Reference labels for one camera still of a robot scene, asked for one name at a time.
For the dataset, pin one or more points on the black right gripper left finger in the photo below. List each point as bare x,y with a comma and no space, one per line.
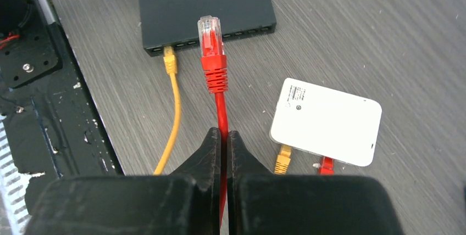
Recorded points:
200,205

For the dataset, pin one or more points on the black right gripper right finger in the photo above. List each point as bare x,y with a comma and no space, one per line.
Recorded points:
240,166

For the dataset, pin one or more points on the white square switch box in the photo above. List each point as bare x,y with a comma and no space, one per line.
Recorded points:
326,122

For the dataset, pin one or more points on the black network switch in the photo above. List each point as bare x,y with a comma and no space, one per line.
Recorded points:
174,22

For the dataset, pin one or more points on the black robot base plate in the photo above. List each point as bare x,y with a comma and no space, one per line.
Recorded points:
52,123

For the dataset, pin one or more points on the white perforated cable tray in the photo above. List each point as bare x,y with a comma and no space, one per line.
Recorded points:
13,186

